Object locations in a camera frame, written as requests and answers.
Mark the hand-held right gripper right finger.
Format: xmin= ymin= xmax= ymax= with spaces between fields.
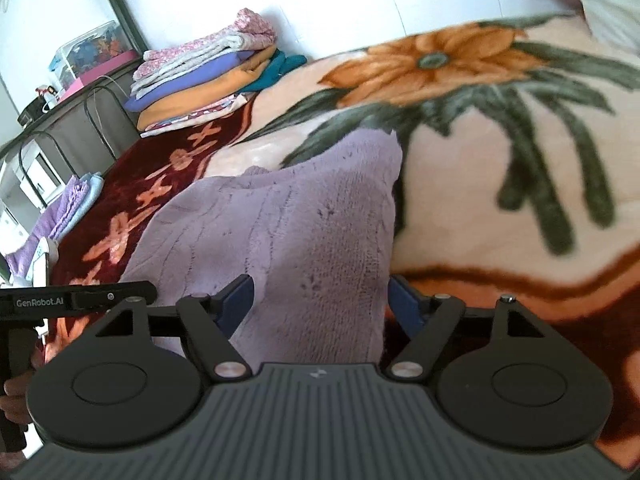
xmin=384 ymin=275 xmax=552 ymax=381

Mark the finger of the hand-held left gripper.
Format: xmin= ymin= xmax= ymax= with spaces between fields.
xmin=70 ymin=281 xmax=157 ymax=312

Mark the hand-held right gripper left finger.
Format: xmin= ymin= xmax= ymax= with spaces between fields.
xmin=95 ymin=274 xmax=257 ymax=381

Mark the lavender fleece garment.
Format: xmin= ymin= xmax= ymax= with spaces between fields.
xmin=117 ymin=127 xmax=406 ymax=367

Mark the stack of folded clothes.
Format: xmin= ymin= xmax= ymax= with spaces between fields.
xmin=124 ymin=7 xmax=308 ymax=138

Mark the person's left hand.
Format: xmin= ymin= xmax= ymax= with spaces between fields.
xmin=0 ymin=345 xmax=47 ymax=428

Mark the folded purple towel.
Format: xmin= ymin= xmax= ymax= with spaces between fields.
xmin=5 ymin=175 xmax=91 ymax=278

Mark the folded light blue cloth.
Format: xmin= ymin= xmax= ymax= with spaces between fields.
xmin=60 ymin=172 xmax=106 ymax=241

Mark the white shelf unit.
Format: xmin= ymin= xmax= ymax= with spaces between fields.
xmin=0 ymin=142 xmax=56 ymax=256

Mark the black device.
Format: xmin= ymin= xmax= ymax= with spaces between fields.
xmin=17 ymin=94 xmax=53 ymax=126

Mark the floral plush blanket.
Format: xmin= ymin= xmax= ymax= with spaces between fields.
xmin=45 ymin=12 xmax=640 ymax=461

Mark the pink box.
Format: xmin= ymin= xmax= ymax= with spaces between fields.
xmin=55 ymin=50 xmax=146 ymax=103

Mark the clear plastic storage box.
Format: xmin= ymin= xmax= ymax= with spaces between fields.
xmin=48 ymin=20 xmax=138 ymax=86

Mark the dark metal frame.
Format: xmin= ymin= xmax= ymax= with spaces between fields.
xmin=92 ymin=0 xmax=151 ymax=53

